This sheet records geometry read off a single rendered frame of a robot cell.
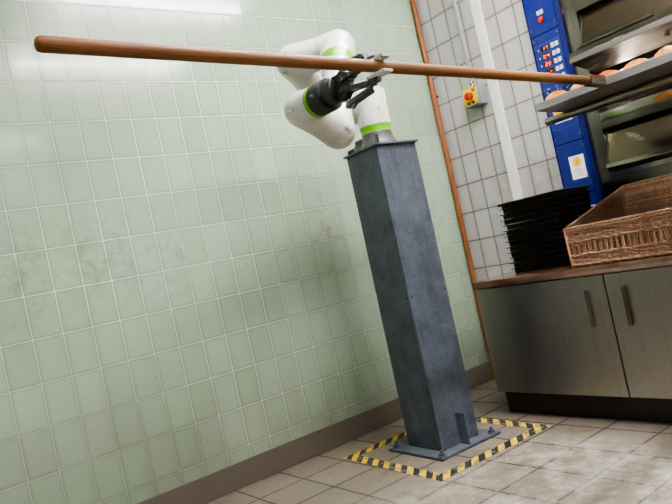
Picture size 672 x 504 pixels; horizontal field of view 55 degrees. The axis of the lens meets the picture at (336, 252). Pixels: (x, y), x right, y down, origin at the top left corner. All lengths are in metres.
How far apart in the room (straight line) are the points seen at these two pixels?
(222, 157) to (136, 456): 1.22
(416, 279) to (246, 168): 0.88
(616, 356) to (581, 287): 0.27
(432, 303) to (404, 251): 0.23
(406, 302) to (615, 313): 0.74
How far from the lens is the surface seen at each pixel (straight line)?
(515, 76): 2.04
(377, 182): 2.50
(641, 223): 2.45
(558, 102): 2.53
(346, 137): 1.94
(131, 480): 2.56
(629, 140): 3.01
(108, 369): 2.50
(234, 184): 2.77
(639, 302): 2.45
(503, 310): 2.78
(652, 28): 2.82
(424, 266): 2.53
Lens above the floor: 0.79
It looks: 1 degrees up
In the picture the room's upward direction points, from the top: 12 degrees counter-clockwise
